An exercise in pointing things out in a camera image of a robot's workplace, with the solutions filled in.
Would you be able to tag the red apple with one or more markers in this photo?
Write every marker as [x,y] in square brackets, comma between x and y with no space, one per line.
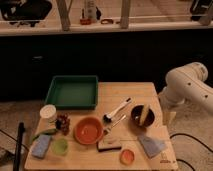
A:
[127,157]

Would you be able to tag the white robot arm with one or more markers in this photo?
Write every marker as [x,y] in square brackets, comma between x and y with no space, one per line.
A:
[187,83]

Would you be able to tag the green plastic tray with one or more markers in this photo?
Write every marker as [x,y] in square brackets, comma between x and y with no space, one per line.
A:
[73,92]

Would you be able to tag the dark brown bowl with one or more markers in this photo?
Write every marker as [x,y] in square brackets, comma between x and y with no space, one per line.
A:
[136,113]

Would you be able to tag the yellow banana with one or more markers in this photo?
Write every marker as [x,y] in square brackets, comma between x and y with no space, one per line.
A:
[144,114]

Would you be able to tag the silver fork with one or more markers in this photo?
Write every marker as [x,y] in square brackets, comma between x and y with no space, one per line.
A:
[109,128]

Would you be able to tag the orange bowl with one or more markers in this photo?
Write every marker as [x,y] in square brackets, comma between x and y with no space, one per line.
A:
[88,131]

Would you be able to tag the dark grape bunch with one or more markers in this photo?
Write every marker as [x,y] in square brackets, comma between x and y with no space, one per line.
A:
[62,123]

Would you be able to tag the white cup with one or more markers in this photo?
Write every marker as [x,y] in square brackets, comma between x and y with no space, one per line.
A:
[48,113]

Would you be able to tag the green pepper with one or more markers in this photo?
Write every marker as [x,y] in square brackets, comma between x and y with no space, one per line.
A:
[45,132]

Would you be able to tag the blue cloth right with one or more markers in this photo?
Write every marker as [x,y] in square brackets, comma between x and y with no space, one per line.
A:
[151,146]

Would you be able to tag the small green cup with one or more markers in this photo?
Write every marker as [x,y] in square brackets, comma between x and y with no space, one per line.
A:
[59,146]

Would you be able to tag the white bottle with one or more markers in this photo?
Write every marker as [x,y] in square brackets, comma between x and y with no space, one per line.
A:
[90,10]

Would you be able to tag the blue sponge left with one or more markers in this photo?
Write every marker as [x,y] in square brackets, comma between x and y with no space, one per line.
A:
[41,146]

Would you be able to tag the black office chair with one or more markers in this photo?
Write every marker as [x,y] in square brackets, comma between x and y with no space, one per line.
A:
[30,12]

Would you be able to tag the black pole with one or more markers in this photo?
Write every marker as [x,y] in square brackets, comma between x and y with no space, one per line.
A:
[17,158]

